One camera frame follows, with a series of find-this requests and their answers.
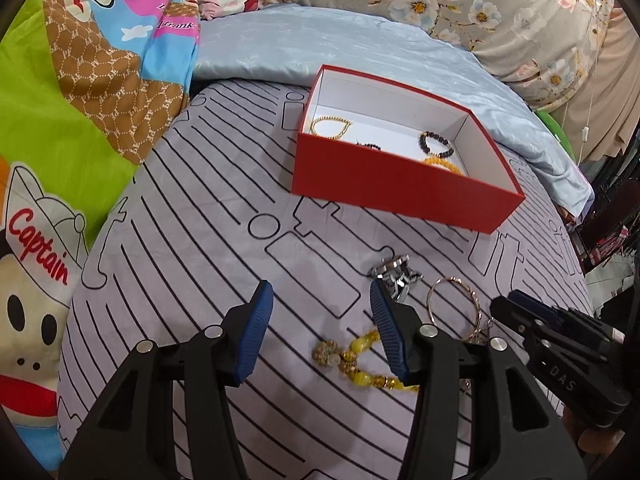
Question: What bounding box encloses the grey floral duvet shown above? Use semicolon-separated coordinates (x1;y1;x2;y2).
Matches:
264;0;614;112

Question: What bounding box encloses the silver chain necklace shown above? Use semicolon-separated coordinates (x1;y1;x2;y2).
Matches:
459;314;497;395

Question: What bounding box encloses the beige curtain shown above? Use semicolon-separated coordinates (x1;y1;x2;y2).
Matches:
551;6;639;162

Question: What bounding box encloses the silver metal watch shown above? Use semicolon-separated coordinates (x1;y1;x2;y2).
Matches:
368;255;423;302

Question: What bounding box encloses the red cardboard box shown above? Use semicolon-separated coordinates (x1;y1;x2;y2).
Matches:
291;65;525;233

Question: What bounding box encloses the light blue quilt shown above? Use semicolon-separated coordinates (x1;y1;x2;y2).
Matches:
192;3;594;217

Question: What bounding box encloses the dark brown bead bracelet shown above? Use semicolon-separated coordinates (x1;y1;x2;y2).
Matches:
418;129;457;161

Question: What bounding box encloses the colourful cartoon monkey blanket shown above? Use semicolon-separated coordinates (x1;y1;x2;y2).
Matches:
1;0;200;479

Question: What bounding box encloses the person's right hand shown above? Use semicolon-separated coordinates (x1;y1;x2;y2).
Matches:
577;428;625;474

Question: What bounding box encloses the green plastic object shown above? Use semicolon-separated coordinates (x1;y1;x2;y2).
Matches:
535;110;576;160

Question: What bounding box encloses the grey line-patterned sheet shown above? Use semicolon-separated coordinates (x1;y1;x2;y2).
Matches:
58;80;591;479

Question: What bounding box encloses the orange-yellow bead bracelet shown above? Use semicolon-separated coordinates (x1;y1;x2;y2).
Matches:
422;155;467;177

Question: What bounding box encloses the gold bead bracelet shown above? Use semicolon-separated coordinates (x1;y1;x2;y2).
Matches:
309;115;354;140

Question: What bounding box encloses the rose gold bangle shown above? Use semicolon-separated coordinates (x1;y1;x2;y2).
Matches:
424;275;485;342

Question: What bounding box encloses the yellow translucent bead bracelet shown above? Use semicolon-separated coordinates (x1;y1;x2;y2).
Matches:
338;327;420;394

